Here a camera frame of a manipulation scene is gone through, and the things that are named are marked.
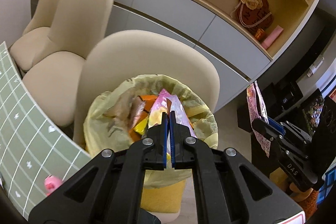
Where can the yellow trash bin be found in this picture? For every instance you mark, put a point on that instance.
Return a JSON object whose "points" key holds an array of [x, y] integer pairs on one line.
{"points": [[163, 200]]}

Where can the beige chair far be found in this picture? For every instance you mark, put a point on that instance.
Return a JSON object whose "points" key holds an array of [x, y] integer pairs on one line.
{"points": [[27, 50]]}

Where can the red gift pouch with flowers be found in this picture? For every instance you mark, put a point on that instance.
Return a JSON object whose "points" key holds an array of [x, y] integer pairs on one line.
{"points": [[253, 15]]}

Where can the beige chair near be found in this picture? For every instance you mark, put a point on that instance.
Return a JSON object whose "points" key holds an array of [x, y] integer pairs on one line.
{"points": [[129, 53]]}

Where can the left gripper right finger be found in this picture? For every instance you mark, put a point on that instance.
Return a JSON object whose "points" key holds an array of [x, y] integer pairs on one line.
{"points": [[228, 188]]}

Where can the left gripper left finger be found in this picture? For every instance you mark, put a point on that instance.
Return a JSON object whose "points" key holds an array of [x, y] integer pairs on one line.
{"points": [[108, 189]]}

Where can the beige chair middle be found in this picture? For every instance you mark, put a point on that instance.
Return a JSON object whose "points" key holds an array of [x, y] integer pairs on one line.
{"points": [[77, 27]]}

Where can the beige chair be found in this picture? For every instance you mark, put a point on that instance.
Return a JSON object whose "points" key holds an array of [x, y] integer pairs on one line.
{"points": [[129, 53], [27, 50], [77, 27]]}

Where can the orange snack bag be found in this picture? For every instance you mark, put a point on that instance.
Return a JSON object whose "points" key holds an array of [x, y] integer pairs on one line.
{"points": [[140, 108]]}

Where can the purple chip bag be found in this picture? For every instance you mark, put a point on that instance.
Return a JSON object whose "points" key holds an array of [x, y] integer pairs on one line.
{"points": [[166, 103]]}

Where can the green checked tablecloth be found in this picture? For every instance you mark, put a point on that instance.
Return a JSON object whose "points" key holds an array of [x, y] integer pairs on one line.
{"points": [[32, 146]]}

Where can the yellow trash bag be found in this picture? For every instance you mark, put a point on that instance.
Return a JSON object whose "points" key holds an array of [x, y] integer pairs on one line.
{"points": [[108, 120]]}

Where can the pink box on shelf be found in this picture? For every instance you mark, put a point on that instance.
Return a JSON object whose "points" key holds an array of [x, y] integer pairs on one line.
{"points": [[268, 41]]}

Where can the pink patterned wrapper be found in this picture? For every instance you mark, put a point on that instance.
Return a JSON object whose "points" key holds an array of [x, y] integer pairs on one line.
{"points": [[257, 110]]}

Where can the pink pig toy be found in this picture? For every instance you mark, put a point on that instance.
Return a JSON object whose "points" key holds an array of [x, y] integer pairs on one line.
{"points": [[52, 183]]}

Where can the yellow snack bag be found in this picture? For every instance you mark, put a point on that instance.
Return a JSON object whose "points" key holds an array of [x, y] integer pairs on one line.
{"points": [[141, 126]]}

